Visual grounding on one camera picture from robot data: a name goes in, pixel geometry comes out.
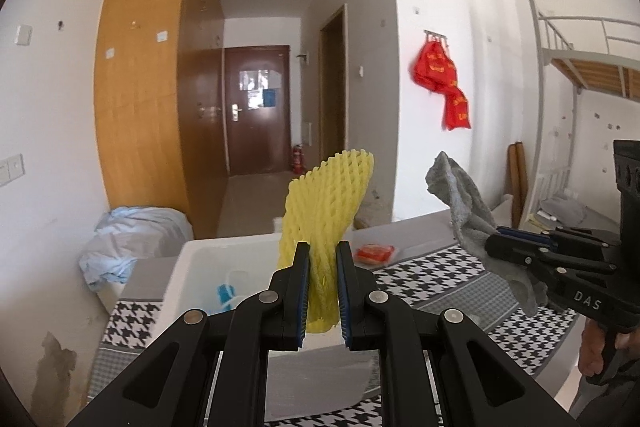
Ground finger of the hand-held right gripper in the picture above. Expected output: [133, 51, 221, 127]
[495, 226, 622, 259]
[484, 233, 617, 291]

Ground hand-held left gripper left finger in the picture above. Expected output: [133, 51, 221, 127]
[67, 241, 311, 427]

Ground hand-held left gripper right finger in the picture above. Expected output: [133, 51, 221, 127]
[336, 241, 576, 427]

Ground blue-capped plastic tube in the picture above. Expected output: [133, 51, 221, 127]
[216, 284, 246, 313]

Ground yellow foam net sleeve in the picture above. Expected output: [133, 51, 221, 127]
[277, 148, 376, 334]

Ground grey cloth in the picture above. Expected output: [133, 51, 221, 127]
[425, 151, 549, 315]

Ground white foam box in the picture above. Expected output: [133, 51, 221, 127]
[164, 229, 383, 423]

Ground person's right hand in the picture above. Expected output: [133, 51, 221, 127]
[579, 322, 632, 379]

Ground red snack packet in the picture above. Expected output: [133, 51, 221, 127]
[354, 244, 396, 264]

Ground leaning wooden boards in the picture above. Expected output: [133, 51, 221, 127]
[507, 143, 528, 228]

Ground houndstooth patterned mat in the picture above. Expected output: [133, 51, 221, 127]
[90, 249, 583, 427]

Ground grey metal bunk bed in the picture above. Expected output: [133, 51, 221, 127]
[528, 0, 640, 233]

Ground red plastic bag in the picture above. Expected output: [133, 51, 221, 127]
[411, 38, 459, 95]
[441, 89, 472, 131]

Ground dark brown entrance door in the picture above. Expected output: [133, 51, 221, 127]
[223, 45, 292, 178]

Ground light blue cloth pile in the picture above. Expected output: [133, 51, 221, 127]
[79, 206, 193, 292]

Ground wooden wardrobe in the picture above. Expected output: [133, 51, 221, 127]
[94, 0, 228, 240]

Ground brown side door frame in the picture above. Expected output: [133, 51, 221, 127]
[319, 4, 349, 152]

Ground double wall socket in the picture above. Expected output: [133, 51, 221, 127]
[0, 155, 25, 185]

